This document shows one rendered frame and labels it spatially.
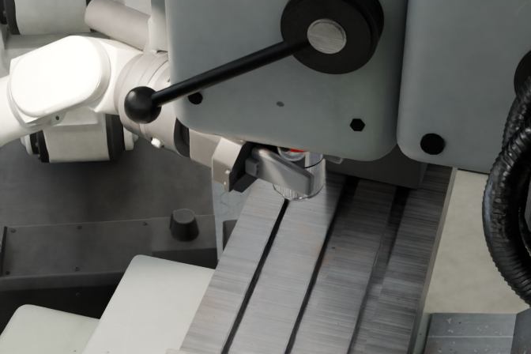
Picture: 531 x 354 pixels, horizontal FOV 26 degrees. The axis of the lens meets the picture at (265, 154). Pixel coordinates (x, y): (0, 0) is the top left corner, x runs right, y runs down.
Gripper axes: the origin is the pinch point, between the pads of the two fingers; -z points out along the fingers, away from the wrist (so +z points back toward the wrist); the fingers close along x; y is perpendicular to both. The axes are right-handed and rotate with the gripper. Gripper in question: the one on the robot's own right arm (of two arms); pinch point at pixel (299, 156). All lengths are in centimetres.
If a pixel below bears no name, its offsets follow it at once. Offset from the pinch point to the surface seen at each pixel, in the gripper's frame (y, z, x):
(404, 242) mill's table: 25.4, -2.2, 20.4
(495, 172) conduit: -24.4, -25.6, -20.1
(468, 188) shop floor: 124, 38, 143
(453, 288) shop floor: 124, 25, 109
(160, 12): -14.4, 10.7, -5.7
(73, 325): 46, 35, 2
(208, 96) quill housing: -12.7, 1.7, -11.1
